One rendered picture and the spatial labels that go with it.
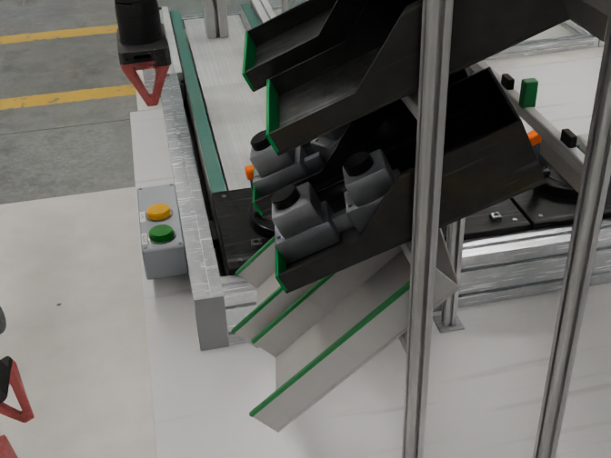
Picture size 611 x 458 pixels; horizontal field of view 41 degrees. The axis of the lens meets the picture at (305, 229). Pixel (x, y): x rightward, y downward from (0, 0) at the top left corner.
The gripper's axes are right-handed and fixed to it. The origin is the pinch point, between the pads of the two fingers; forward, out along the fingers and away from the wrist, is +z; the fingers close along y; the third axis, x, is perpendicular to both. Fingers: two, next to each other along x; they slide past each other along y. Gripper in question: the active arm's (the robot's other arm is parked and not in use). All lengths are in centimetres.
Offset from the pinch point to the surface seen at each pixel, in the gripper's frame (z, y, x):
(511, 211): 27, -2, -56
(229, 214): 26.2, 8.7, -9.7
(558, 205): 27, -3, -64
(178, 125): 28, 49, -4
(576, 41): 36, 87, -114
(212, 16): 26, 110, -18
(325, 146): -2.6, -25.8, -19.3
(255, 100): 32, 66, -22
